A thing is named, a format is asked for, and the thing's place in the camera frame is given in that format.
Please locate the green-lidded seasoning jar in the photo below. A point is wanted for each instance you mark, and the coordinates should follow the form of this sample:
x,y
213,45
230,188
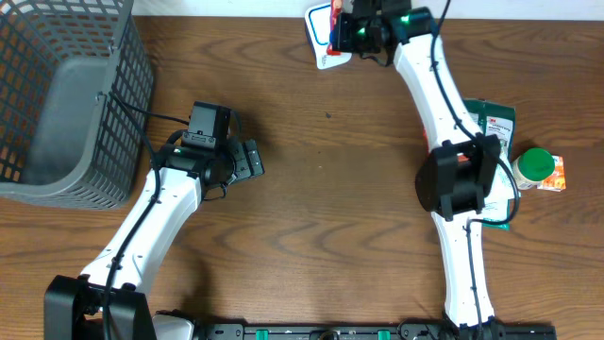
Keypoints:
x,y
532,167

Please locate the red white sachet stick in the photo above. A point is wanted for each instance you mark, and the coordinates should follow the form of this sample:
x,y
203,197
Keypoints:
x,y
336,7

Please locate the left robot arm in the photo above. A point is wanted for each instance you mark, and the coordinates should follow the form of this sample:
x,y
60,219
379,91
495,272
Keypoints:
x,y
108,300

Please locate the white barcode scanner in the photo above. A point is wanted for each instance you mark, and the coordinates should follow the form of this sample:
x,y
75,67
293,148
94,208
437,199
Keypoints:
x,y
317,25

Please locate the orange snack packet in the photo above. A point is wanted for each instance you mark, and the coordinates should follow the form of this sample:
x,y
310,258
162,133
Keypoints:
x,y
556,181

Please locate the green 3M gloves package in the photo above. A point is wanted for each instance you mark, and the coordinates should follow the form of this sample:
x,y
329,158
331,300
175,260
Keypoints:
x,y
494,119

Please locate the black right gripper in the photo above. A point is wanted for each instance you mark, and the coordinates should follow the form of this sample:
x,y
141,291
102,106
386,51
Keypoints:
x,y
344,42

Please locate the red snack pouch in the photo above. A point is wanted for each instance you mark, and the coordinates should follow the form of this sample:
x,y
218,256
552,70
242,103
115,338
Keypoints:
x,y
461,157

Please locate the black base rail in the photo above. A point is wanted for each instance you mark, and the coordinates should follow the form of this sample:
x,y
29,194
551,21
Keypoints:
x,y
321,332

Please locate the grey plastic mesh basket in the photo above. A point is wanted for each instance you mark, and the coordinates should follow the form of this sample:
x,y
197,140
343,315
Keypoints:
x,y
75,82

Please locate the pale green wet wipes pack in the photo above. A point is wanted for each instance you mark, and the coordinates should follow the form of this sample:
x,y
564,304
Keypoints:
x,y
498,200

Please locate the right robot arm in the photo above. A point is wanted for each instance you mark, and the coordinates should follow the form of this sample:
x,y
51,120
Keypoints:
x,y
457,176

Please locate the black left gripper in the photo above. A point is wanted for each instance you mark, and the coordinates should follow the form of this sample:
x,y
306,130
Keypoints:
x,y
238,153

